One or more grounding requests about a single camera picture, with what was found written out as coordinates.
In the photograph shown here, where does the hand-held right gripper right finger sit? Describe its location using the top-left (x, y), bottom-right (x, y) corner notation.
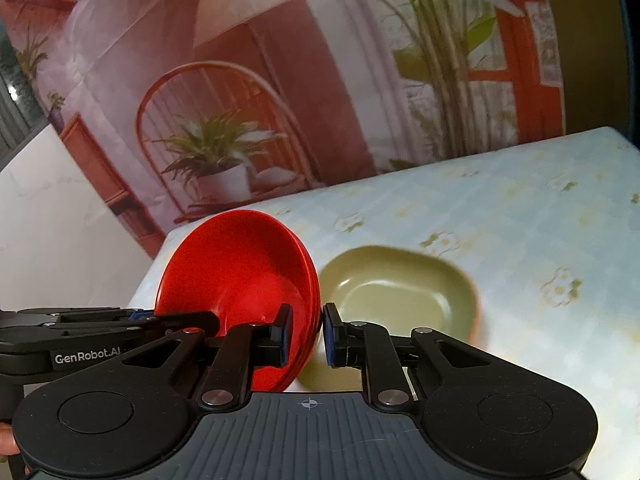
top-left (322, 302), bottom-right (503, 409)

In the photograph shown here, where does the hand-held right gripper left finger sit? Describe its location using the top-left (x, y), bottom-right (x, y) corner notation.
top-left (120, 304), bottom-right (294, 409)

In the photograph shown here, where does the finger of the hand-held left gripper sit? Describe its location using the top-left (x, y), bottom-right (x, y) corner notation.
top-left (55, 307), bottom-right (159, 324)
top-left (42, 311), bottom-right (222, 344)

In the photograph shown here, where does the red bowl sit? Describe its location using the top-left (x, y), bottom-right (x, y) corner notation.
top-left (155, 210), bottom-right (314, 394)
top-left (270, 214), bottom-right (322, 394)

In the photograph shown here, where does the light green plate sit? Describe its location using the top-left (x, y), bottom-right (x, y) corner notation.
top-left (299, 245), bottom-right (480, 392)

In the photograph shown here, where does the orange bowl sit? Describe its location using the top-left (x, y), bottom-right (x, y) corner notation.
top-left (465, 274), bottom-right (484, 342)

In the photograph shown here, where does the person's left hand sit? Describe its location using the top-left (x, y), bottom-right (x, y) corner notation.
top-left (0, 422), bottom-right (29, 479)

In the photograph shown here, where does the floral tablecloth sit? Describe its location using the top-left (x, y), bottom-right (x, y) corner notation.
top-left (127, 126), bottom-right (640, 480)

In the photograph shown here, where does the printed backdrop cloth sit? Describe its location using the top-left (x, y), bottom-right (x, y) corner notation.
top-left (0, 0), bottom-right (569, 262)

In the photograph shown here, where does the teal curtain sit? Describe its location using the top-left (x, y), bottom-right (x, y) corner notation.
top-left (612, 0), bottom-right (640, 147)

